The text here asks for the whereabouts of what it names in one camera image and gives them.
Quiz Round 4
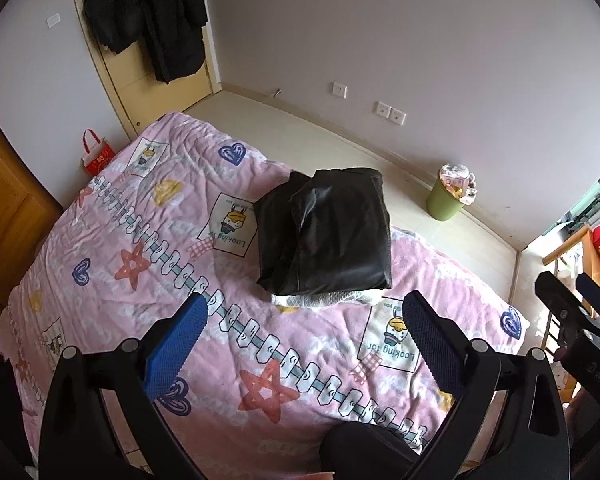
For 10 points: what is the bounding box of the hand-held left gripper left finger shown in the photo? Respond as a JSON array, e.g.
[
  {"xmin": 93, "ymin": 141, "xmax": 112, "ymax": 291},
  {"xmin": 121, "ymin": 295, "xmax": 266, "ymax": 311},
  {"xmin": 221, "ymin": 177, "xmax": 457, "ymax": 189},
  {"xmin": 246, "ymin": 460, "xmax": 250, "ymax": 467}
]
[{"xmin": 37, "ymin": 292, "xmax": 211, "ymax": 480}]

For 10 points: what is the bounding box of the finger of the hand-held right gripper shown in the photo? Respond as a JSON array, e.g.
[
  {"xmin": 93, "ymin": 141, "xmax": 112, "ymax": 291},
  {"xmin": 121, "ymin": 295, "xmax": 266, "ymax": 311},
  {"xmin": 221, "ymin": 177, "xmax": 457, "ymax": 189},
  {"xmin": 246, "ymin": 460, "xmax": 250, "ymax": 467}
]
[
  {"xmin": 536, "ymin": 271, "xmax": 588, "ymax": 346},
  {"xmin": 576, "ymin": 274, "xmax": 600, "ymax": 343}
]

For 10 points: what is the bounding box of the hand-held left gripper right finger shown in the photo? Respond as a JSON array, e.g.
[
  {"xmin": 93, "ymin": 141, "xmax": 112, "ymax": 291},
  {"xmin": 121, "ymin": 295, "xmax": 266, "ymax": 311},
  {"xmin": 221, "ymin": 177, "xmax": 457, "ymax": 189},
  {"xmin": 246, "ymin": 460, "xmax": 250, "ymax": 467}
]
[{"xmin": 402, "ymin": 291, "xmax": 573, "ymax": 480}]

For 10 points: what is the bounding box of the black leather jacket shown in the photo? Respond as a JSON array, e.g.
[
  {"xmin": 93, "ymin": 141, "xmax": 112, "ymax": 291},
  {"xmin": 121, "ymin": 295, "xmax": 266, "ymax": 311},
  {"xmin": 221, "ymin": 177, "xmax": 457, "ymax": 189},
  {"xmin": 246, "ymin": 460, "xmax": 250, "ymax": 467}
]
[{"xmin": 253, "ymin": 168, "xmax": 394, "ymax": 297}]

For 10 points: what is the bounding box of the wooden chair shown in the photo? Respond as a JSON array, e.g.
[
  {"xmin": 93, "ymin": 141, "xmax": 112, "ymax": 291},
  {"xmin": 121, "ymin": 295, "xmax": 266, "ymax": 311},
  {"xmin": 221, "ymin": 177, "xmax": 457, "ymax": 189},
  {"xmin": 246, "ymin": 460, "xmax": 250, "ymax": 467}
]
[{"xmin": 540, "ymin": 225, "xmax": 600, "ymax": 351}]

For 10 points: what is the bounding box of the sliding glass door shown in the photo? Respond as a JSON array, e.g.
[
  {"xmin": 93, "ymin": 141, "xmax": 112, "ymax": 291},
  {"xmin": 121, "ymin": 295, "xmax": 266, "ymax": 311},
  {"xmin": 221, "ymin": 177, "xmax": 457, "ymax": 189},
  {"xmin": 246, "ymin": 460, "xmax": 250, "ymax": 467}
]
[{"xmin": 537, "ymin": 160, "xmax": 600, "ymax": 241}]

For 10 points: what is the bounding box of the grey knit cloth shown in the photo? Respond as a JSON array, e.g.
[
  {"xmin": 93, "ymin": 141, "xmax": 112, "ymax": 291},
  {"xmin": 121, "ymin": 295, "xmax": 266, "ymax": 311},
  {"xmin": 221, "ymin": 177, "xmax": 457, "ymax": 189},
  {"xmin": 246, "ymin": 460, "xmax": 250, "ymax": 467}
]
[{"xmin": 271, "ymin": 287, "xmax": 381, "ymax": 309}]

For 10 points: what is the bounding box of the person's black trouser leg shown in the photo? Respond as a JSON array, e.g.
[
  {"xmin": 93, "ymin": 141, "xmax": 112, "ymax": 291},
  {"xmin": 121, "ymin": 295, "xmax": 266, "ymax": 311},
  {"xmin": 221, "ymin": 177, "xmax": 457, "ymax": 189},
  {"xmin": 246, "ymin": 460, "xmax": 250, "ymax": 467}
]
[{"xmin": 319, "ymin": 421, "xmax": 431, "ymax": 480}]

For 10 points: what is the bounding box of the green trash bin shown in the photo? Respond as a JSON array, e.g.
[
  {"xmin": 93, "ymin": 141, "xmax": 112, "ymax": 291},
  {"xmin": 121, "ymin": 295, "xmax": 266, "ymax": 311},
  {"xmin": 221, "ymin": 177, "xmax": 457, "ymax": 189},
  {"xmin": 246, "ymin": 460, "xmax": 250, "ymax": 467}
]
[{"xmin": 426, "ymin": 177, "xmax": 463, "ymax": 221}]

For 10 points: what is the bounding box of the pink printed blanket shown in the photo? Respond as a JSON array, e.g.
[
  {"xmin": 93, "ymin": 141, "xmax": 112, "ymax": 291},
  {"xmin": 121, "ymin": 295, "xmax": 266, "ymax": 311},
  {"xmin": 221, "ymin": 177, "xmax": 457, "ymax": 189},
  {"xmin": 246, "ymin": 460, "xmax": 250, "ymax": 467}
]
[{"xmin": 0, "ymin": 112, "xmax": 531, "ymax": 461}]

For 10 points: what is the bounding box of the white bin liner with trash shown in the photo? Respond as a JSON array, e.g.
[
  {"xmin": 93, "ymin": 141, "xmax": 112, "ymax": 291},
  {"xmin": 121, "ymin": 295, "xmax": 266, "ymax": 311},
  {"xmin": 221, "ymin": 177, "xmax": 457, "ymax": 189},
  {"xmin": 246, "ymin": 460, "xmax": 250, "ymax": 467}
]
[{"xmin": 439, "ymin": 164, "xmax": 477, "ymax": 206}]

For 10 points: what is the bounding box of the dark cloth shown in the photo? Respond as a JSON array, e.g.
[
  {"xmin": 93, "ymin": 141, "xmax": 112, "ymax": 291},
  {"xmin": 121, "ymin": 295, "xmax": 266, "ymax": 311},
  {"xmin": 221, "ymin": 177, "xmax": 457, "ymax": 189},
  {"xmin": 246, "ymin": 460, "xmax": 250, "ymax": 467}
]
[{"xmin": 0, "ymin": 355, "xmax": 31, "ymax": 466}]

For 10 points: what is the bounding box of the red gift bag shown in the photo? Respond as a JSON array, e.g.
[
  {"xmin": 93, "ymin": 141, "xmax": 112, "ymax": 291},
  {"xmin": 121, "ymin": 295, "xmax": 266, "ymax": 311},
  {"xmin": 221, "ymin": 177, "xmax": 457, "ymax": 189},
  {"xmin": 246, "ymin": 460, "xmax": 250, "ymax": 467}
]
[{"xmin": 81, "ymin": 129, "xmax": 117, "ymax": 178}]

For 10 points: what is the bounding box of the brown wooden wardrobe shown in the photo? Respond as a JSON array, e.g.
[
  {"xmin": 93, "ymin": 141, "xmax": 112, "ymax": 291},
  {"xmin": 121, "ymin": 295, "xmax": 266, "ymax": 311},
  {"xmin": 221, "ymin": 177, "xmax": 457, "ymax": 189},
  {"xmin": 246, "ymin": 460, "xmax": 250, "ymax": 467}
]
[{"xmin": 0, "ymin": 95, "xmax": 65, "ymax": 306}]

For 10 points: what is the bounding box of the cream wooden door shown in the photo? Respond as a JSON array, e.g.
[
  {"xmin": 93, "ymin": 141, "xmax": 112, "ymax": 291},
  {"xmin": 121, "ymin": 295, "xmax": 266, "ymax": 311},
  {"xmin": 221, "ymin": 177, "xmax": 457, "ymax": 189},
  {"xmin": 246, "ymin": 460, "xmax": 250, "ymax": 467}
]
[{"xmin": 69, "ymin": 0, "xmax": 223, "ymax": 141}]

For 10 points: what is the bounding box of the black hanging coat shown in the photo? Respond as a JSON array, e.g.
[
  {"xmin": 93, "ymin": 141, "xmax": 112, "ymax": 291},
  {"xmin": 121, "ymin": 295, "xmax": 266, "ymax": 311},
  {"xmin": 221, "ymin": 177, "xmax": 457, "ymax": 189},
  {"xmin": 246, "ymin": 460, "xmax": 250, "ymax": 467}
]
[{"xmin": 82, "ymin": 0, "xmax": 208, "ymax": 85}]

